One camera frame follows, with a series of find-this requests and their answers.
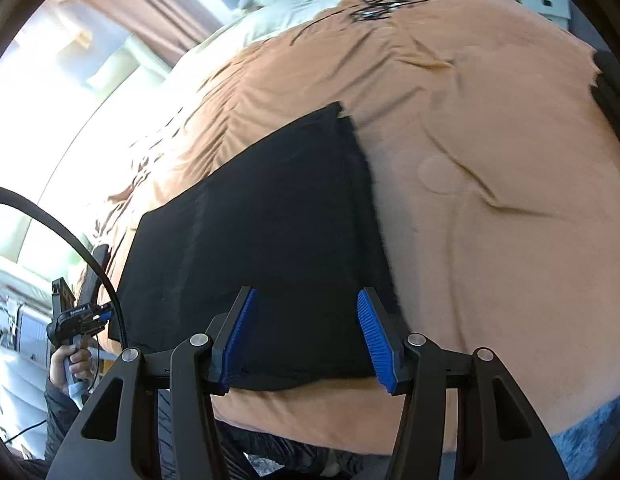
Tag brown fleece blanket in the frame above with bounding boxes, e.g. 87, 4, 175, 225
55, 0, 620, 456

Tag thick black gripper cable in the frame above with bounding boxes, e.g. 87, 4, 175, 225
0, 185, 130, 352

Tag person's blue jeans leg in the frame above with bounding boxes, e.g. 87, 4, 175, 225
550, 392, 620, 480

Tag black pants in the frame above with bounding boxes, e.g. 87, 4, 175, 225
107, 101, 408, 393

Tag person's dark puffer jacket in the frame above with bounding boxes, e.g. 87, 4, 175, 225
155, 390, 396, 480

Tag dark cloth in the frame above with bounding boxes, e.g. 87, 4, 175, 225
590, 50, 620, 136

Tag person's left hand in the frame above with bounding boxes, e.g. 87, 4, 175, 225
50, 347, 94, 387

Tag cream bear print quilt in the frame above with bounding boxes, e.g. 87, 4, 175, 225
210, 0, 461, 61

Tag white low cabinet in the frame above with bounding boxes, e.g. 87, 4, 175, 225
0, 260, 56, 376

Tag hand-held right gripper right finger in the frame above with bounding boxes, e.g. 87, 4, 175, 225
356, 287, 571, 480

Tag thin black tangled cable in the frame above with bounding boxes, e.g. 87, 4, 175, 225
290, 0, 446, 46

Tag person's left forearm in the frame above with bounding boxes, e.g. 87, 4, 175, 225
40, 377, 93, 461

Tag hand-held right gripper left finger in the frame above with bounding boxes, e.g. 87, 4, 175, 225
45, 286, 258, 480

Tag pink window curtain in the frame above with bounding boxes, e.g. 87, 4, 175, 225
85, 0, 241, 68

